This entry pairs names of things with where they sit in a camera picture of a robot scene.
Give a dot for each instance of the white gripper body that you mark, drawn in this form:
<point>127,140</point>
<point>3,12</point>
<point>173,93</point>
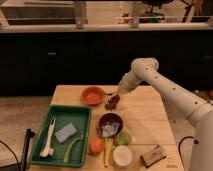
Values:
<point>121,91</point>

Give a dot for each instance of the silver metal fork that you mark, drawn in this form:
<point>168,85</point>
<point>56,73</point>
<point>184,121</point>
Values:
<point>110,93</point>

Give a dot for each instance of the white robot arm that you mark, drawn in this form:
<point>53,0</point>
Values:
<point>198,111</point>

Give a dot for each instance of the dark purple bowl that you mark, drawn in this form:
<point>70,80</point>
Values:
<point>108,119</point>

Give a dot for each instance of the red orange bowl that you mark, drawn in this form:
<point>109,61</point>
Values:
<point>92,96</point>

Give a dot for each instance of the brown grape cluster toy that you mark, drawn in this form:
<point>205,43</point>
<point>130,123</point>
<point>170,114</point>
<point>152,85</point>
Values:
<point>112,102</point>

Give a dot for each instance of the blue crumpled cloth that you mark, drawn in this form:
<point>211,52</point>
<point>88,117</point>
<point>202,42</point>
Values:
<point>110,130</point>

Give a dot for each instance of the green lime toy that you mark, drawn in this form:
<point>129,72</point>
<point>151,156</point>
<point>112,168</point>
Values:
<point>123,138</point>

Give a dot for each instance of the orange fruit toy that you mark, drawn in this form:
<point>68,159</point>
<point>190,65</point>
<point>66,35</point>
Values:
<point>96,145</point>

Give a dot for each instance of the white round cup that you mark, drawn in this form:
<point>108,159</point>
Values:
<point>122,156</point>

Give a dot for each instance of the blue sponge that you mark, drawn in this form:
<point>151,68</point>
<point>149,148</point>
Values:
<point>66,132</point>

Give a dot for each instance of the green pepper toy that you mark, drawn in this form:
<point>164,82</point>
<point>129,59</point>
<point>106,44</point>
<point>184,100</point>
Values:
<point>69,148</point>

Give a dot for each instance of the brown wooden box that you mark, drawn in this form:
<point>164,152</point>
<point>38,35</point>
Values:
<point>153,156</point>

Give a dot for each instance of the green plastic tray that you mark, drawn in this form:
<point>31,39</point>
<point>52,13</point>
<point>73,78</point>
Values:
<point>80,116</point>

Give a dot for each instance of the dark cabinet counter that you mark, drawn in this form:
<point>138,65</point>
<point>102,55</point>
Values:
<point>35,62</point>

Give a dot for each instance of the white dish brush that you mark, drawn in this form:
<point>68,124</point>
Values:
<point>48,150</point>

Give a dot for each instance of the black stand pole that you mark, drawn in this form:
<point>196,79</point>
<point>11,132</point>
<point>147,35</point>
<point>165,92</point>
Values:
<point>28,135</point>

